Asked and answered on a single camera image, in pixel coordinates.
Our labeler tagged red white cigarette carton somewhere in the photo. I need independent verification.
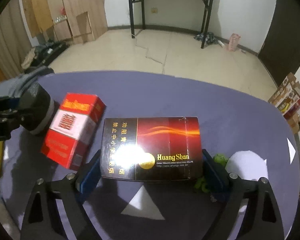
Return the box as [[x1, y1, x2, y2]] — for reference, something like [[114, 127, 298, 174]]
[[41, 93, 106, 171]]

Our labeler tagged red silver cigarette carton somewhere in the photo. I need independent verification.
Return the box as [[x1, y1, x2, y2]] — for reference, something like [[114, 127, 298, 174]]
[[100, 117, 203, 181]]

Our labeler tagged lavender plush toy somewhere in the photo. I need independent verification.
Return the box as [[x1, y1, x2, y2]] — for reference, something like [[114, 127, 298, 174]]
[[193, 150, 269, 194]]

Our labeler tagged black foam cylinder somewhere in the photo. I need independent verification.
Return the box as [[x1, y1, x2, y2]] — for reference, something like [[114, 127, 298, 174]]
[[19, 82, 57, 135]]

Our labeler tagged purple tablecloth with triangles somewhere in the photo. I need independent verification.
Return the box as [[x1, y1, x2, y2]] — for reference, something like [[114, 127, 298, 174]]
[[0, 72, 300, 239]]

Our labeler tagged black open suitcase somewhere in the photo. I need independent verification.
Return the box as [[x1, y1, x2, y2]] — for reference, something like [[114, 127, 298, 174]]
[[21, 40, 69, 72]]

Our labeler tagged small brown cardboard box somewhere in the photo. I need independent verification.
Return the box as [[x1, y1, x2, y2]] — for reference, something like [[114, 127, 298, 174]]
[[288, 113, 300, 134]]

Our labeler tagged red fire extinguisher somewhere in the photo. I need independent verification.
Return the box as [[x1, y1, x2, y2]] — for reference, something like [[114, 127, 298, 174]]
[[283, 99, 300, 120]]

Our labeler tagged printed cardboard box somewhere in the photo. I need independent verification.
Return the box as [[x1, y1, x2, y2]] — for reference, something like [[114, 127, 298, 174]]
[[268, 73, 300, 116]]

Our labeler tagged pink bag on floor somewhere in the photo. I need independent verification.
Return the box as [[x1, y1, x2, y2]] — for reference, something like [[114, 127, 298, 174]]
[[227, 33, 241, 51]]

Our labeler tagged dark clothes pile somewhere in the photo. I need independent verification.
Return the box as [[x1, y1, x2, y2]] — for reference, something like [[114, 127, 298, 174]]
[[194, 32, 219, 45]]

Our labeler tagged dark door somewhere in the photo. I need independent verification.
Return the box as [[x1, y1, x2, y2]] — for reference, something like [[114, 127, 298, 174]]
[[258, 0, 300, 85]]

